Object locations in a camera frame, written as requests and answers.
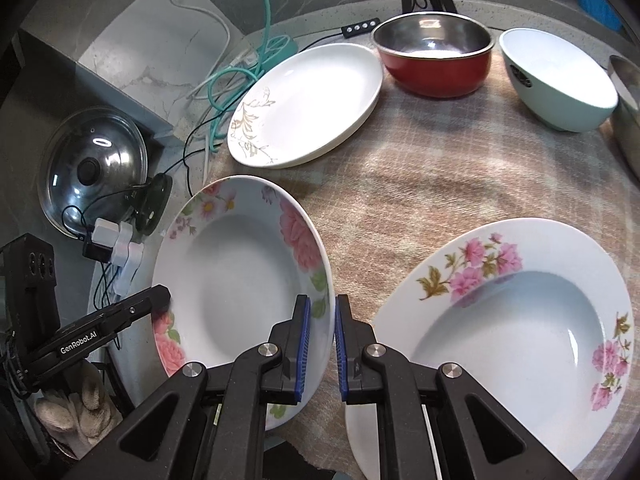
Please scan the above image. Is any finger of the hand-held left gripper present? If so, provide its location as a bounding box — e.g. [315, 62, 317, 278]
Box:
[106, 284, 172, 333]

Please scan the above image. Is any black round device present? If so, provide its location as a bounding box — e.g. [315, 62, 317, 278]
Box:
[132, 174, 173, 235]

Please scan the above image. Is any white plate with gold print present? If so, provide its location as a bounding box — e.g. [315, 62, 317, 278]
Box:
[227, 42, 385, 169]

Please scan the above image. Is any white power adapter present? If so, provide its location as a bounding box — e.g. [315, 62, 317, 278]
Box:
[95, 218, 123, 247]
[111, 225, 146, 298]

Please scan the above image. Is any black inline remote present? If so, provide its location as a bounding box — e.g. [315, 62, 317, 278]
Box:
[341, 17, 382, 37]

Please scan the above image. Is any glass pot lid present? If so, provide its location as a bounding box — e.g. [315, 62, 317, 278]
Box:
[37, 106, 149, 238]

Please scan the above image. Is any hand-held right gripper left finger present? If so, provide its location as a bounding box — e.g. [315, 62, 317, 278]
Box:
[62, 294, 313, 480]

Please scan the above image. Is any deep plate with large peonies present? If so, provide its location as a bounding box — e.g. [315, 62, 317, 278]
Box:
[151, 175, 335, 431]

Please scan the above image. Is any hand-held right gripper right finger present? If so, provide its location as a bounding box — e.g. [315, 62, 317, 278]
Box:
[333, 293, 576, 480]

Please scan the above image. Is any beige plaid cloth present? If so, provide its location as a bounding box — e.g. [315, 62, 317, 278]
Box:
[106, 35, 640, 480]

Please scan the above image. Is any blue ribbed cup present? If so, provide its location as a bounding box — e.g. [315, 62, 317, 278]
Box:
[570, 0, 623, 31]

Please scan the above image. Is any plain steel bowl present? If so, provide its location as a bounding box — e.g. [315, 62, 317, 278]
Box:
[607, 55, 640, 181]

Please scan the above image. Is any deep plate with small pink flowers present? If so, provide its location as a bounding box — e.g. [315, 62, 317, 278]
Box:
[345, 217, 636, 480]

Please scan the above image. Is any black cable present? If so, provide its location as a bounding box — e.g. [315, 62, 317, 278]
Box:
[181, 30, 346, 198]

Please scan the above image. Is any person's left hand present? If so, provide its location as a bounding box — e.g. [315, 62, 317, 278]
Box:
[34, 360, 124, 461]

